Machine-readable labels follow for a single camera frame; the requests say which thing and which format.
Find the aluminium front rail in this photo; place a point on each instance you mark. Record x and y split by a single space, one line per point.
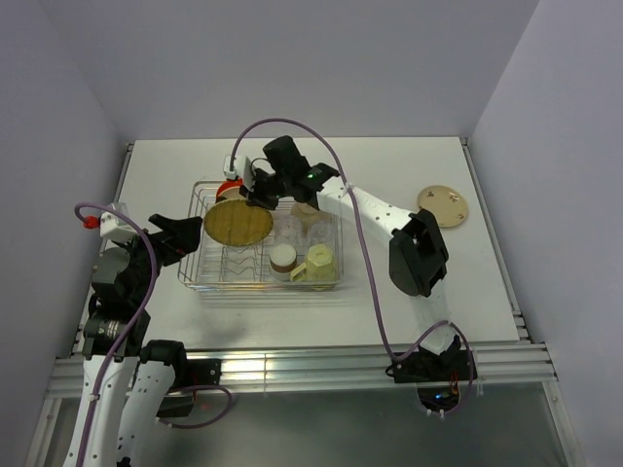
363 367

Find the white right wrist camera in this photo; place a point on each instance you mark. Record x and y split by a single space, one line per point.
239 168

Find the beige floral plate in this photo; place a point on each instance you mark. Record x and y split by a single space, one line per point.
448 206

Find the orange plastic plate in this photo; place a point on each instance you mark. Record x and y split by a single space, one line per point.
230 183

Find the metal tin cup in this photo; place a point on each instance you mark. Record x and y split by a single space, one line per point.
283 259

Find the cream plate with writing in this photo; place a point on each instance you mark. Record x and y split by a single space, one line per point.
228 193

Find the beige ceramic bowl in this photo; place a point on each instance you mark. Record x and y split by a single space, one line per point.
306 214

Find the clear drinking glass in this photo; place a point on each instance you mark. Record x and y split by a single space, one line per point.
322 233
288 230

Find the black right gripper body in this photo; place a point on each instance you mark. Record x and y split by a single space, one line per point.
267 190

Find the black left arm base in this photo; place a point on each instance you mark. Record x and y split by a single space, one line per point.
198 372

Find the wire dish rack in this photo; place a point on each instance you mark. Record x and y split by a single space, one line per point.
216 267

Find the pale green mug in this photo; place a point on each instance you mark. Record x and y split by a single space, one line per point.
319 265

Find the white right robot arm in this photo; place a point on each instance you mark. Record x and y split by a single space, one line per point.
416 250

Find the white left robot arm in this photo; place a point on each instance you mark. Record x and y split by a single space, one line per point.
125 377

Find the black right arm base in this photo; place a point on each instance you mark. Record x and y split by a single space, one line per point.
424 367

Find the yellow woven-pattern plate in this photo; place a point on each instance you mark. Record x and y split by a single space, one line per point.
232 222

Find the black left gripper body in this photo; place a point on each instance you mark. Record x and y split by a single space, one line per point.
166 251

